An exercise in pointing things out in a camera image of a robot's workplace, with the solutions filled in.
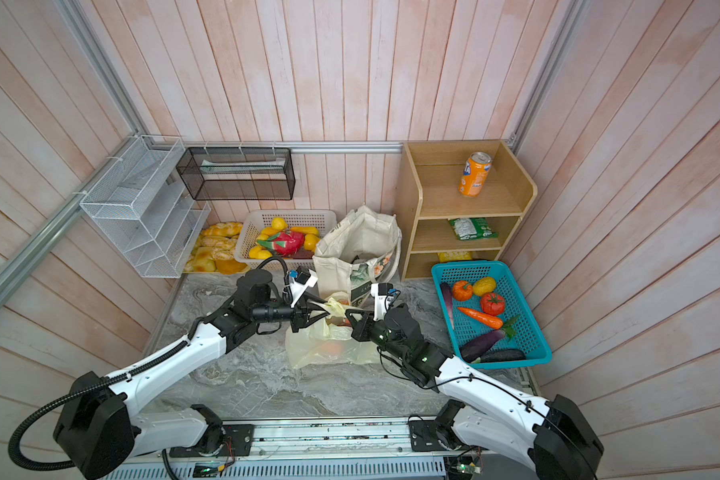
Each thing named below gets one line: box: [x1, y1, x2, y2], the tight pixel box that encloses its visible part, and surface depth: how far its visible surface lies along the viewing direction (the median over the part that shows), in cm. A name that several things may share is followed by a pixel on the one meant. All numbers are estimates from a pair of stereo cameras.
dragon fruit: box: [256, 230, 305, 257], surface depth 108 cm
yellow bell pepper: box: [472, 277, 497, 297], surface depth 100 cm
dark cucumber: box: [480, 349, 526, 363], surface depth 85 cm
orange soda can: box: [458, 151, 493, 197], surface depth 81 cm
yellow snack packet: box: [437, 251, 473, 263], surface depth 109 cm
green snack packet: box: [449, 217, 499, 241], surface depth 96 cm
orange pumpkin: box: [452, 280, 473, 301], surface depth 99 cm
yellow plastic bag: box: [285, 298, 380, 369], surface depth 80 cm
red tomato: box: [481, 292, 505, 316], surface depth 95 cm
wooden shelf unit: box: [395, 139, 538, 282], surface depth 92 cm
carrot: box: [458, 307, 503, 329], surface depth 94 cm
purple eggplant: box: [459, 330, 504, 362], surface depth 88 cm
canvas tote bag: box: [313, 205, 402, 306], surface depth 92 cm
